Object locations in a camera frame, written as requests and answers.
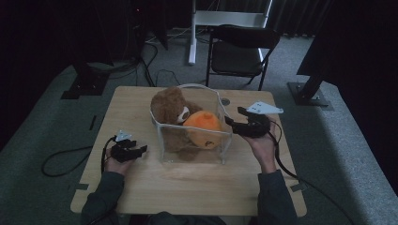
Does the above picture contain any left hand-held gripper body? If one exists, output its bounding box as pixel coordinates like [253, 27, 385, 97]
[111, 129, 139, 163]

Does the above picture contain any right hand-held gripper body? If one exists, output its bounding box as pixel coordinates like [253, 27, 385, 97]
[240, 99, 284, 140]

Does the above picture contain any orange plush toy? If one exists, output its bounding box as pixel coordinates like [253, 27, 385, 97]
[182, 110, 224, 150]

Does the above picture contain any brown teddy bear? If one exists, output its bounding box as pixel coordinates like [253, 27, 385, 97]
[150, 85, 205, 162]

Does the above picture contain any person's left hand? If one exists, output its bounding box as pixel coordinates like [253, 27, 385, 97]
[103, 148, 134, 175]

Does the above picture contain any person's right hand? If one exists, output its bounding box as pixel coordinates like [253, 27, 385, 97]
[242, 115, 279, 174]

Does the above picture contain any black folding chair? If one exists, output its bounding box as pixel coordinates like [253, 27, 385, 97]
[205, 23, 282, 92]

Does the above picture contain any grey tape strip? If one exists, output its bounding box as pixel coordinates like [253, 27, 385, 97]
[289, 182, 310, 193]
[69, 183, 90, 192]

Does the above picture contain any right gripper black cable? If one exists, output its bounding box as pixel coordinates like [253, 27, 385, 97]
[266, 119, 357, 225]

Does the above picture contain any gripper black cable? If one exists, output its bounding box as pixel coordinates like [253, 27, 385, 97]
[266, 119, 357, 225]
[41, 136, 117, 178]

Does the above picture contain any black stand with base plate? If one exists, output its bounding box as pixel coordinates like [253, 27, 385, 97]
[60, 60, 111, 100]
[286, 69, 334, 112]

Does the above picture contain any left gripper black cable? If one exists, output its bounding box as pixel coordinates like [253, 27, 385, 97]
[41, 136, 117, 178]

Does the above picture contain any bundle of black floor cables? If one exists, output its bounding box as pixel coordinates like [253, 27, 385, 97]
[106, 38, 160, 88]

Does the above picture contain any thin black looped cable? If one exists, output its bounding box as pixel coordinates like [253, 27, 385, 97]
[155, 68, 181, 87]

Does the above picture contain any white metal desk frame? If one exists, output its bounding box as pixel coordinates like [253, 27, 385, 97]
[188, 0, 273, 67]

